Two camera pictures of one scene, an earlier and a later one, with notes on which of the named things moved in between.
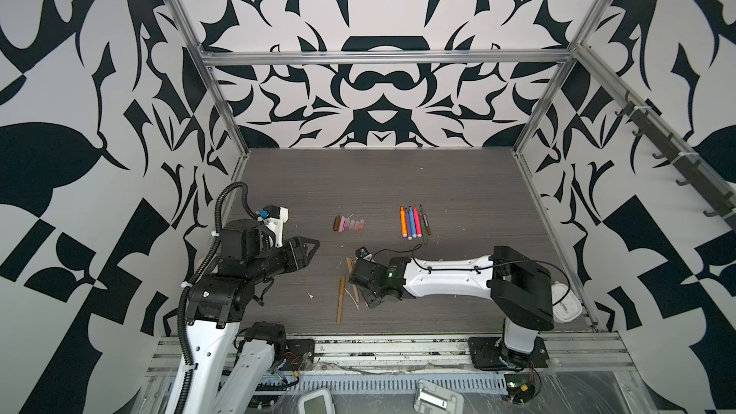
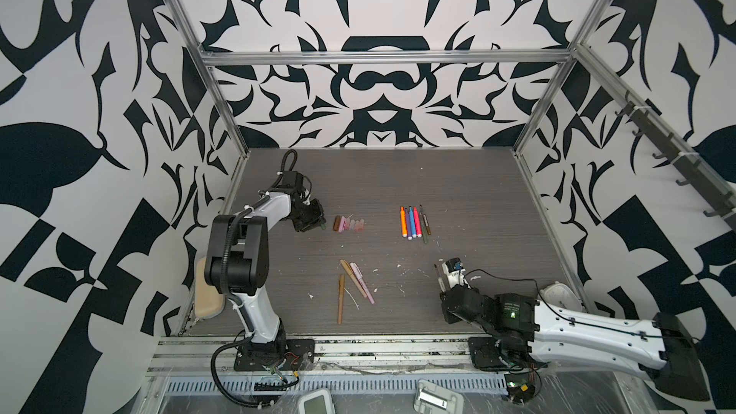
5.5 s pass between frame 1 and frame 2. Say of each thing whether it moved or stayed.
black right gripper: moved
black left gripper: moved
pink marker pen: stayed
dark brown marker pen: stayed
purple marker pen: stayed
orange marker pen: stayed
